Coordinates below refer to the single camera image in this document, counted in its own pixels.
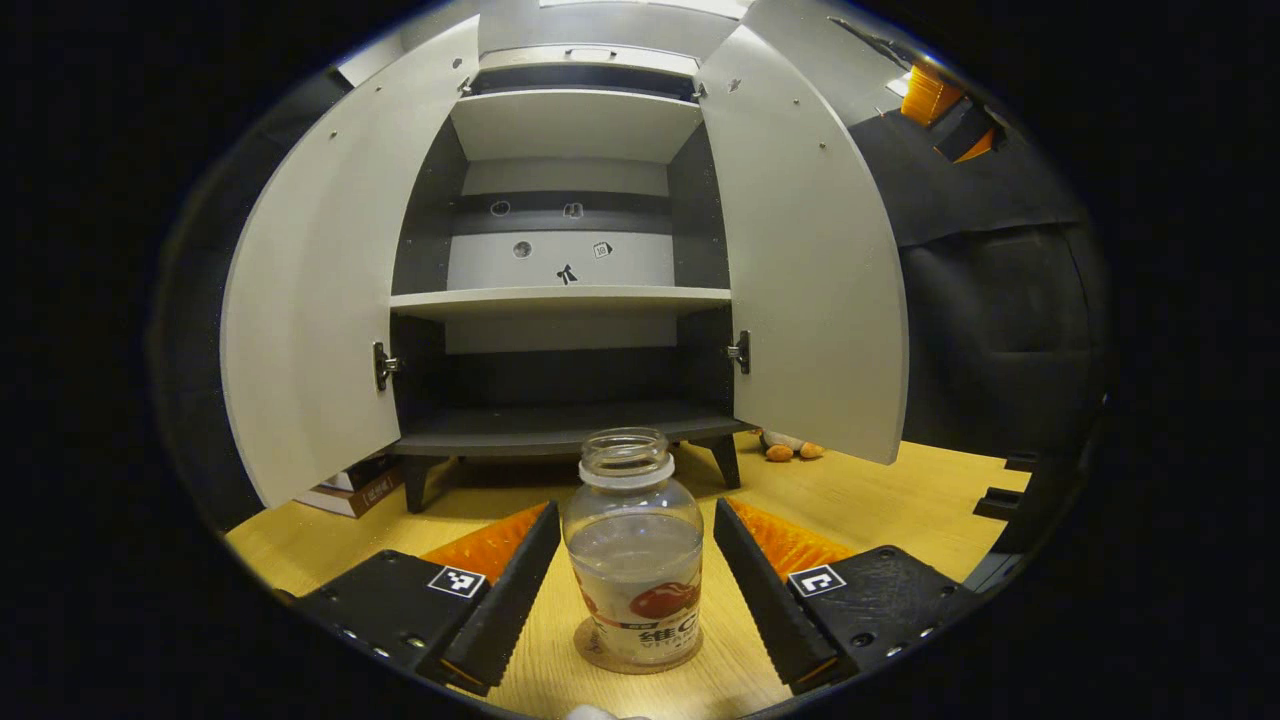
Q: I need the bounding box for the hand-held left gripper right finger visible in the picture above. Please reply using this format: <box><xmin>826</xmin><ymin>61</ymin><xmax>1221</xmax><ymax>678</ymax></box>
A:
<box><xmin>712</xmin><ymin>497</ymin><xmax>986</xmax><ymax>696</ymax></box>

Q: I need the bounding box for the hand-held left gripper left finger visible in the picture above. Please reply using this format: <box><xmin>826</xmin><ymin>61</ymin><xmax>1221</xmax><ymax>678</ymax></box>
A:
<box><xmin>290</xmin><ymin>500</ymin><xmax>563</xmax><ymax>698</ymax></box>

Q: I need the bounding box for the round wooden coaster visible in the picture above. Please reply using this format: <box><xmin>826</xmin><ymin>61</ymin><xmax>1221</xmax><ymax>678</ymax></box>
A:
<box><xmin>573</xmin><ymin>617</ymin><xmax>704</xmax><ymax>676</ymax></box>

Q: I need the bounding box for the clear bottle with red label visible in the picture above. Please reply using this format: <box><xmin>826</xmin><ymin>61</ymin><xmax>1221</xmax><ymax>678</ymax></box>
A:
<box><xmin>562</xmin><ymin>428</ymin><xmax>705</xmax><ymax>675</ymax></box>

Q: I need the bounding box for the grey cabinet door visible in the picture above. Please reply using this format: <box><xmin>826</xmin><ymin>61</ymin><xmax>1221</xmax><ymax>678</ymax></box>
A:
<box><xmin>220</xmin><ymin>15</ymin><xmax>481</xmax><ymax>508</ymax></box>
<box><xmin>695</xmin><ymin>25</ymin><xmax>911</xmax><ymax>466</ymax></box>

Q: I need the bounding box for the grey wooden cabinet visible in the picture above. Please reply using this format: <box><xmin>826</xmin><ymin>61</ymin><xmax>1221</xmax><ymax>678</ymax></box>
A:
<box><xmin>388</xmin><ymin>45</ymin><xmax>751</xmax><ymax>516</ymax></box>

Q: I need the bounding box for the penguin plush toy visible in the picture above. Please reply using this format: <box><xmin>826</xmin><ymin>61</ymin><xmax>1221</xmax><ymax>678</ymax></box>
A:
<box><xmin>755</xmin><ymin>428</ymin><xmax>827</xmax><ymax>463</ymax></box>

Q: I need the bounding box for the black backdrop cloth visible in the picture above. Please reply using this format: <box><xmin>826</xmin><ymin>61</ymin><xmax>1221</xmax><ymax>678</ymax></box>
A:
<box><xmin>150</xmin><ymin>70</ymin><xmax>1111</xmax><ymax>531</ymax></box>

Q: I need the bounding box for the stack of books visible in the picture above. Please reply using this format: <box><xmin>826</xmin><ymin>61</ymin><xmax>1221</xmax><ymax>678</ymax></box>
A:
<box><xmin>295</xmin><ymin>455</ymin><xmax>406</xmax><ymax>519</ymax></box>

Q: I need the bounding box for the black table bracket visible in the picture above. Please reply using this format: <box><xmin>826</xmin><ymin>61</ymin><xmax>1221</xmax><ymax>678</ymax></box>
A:
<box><xmin>974</xmin><ymin>487</ymin><xmax>1027</xmax><ymax>522</ymax></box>

